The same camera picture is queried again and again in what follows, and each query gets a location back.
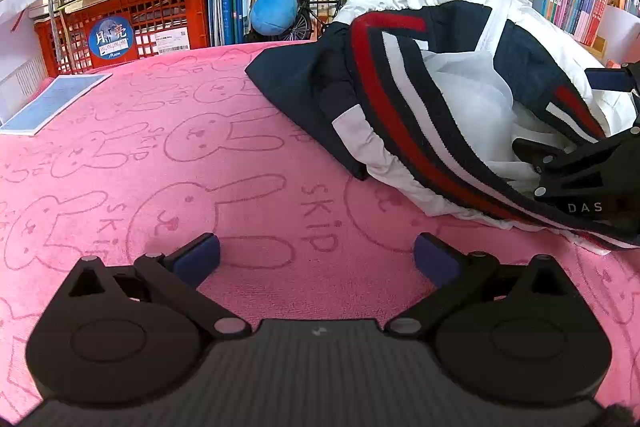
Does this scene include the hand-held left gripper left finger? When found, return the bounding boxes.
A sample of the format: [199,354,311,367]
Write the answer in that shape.
[65,233,252,341]

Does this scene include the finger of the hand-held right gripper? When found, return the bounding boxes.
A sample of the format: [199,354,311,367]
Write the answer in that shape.
[512,127,640,202]
[584,61,640,128]

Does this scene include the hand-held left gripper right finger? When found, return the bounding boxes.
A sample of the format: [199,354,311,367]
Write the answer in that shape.
[384,232,573,341]

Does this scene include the navy white red jacket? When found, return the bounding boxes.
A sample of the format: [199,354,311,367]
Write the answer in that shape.
[245,0,640,255]

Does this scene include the white card sheet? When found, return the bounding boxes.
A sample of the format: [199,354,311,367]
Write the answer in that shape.
[597,4,640,64]

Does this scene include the pink rabbit-print blanket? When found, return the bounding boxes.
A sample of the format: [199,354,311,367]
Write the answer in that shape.
[0,39,640,427]

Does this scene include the blue flat card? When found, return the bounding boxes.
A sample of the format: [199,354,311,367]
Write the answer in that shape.
[0,73,113,136]

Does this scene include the red plastic crate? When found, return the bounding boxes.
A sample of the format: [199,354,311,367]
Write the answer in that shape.
[34,0,211,78]

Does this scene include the blue round plush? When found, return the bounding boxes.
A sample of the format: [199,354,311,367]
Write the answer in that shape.
[249,0,298,36]

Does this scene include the miniature black bicycle model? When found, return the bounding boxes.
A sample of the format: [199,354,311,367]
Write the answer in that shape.
[287,0,349,42]

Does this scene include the white paper sheets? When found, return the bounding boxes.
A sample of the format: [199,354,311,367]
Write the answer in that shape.
[0,0,56,125]

